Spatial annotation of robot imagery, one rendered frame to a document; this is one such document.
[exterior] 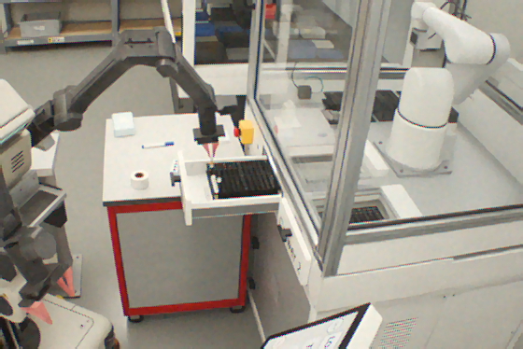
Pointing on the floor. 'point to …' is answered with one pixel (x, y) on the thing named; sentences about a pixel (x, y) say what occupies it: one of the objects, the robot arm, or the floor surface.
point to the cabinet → (501, 293)
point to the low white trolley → (170, 224)
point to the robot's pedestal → (44, 165)
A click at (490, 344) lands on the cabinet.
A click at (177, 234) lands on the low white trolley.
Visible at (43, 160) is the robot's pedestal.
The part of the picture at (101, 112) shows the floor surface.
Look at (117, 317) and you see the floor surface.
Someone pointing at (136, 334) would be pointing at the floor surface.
